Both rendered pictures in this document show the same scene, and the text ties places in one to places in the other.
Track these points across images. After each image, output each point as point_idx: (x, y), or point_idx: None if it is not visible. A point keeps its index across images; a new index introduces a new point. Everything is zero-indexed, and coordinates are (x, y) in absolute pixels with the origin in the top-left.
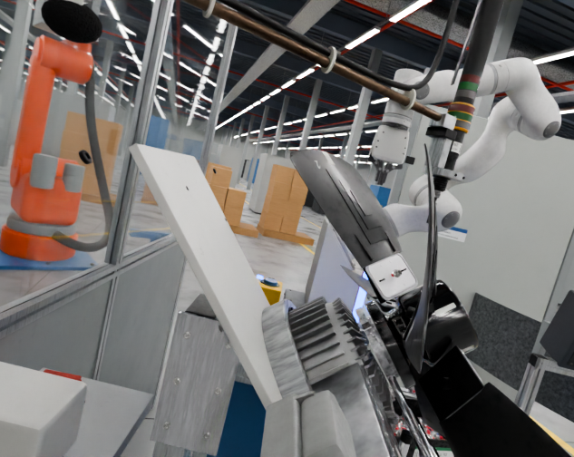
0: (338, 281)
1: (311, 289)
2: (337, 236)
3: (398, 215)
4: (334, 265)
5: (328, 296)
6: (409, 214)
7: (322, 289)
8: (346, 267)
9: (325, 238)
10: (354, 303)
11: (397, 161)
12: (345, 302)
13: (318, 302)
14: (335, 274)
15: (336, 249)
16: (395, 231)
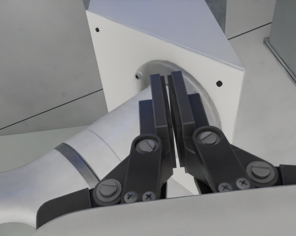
0: (161, 16)
1: (204, 0)
2: (199, 87)
3: (57, 181)
4: (183, 27)
5: (169, 2)
6: (23, 188)
7: (185, 4)
8: (156, 32)
9: (233, 50)
10: (120, 6)
11: (83, 219)
12: (135, 4)
13: None
14: (172, 20)
15: (192, 43)
16: (60, 146)
